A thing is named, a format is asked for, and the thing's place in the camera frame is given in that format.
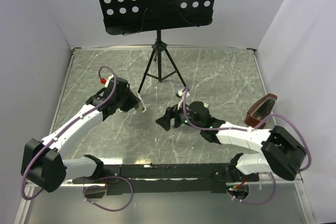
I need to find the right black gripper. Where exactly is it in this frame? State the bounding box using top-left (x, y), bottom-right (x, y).
top-left (155, 99), bottom-right (203, 131)

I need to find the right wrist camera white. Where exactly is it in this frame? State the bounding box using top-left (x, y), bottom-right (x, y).
top-left (176, 88), bottom-right (190, 108)

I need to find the aluminium rail frame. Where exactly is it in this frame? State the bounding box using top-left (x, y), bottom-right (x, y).
top-left (26, 47), bottom-right (316, 224)

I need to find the brown wooden metronome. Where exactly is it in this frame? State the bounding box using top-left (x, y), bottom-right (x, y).
top-left (245, 93), bottom-right (277, 127)

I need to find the light blue stapler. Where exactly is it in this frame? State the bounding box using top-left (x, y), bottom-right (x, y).
top-left (135, 93), bottom-right (146, 113)

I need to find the black perforated music stand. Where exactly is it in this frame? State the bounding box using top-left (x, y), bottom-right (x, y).
top-left (99, 0), bottom-right (215, 82)

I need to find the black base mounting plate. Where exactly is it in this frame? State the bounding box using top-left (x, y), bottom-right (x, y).
top-left (72, 163), bottom-right (259, 196)

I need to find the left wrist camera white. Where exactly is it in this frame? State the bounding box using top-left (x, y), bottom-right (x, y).
top-left (100, 75), bottom-right (114, 88)

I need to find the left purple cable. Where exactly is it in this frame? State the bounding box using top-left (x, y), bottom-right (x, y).
top-left (20, 66), bottom-right (118, 200)

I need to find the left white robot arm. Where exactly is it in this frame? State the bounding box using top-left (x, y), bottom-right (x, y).
top-left (21, 77), bottom-right (146, 193)

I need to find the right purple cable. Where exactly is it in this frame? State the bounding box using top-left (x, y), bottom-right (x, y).
top-left (181, 86), bottom-right (312, 172)

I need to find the purple cable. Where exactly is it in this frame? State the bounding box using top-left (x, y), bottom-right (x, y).
top-left (181, 86), bottom-right (312, 172)
top-left (20, 66), bottom-right (118, 200)

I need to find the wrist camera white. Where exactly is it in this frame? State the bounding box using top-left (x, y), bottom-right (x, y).
top-left (100, 75), bottom-right (114, 88)
top-left (176, 88), bottom-right (190, 108)

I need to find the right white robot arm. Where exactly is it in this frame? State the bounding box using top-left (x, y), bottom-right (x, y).
top-left (155, 101), bottom-right (307, 181)

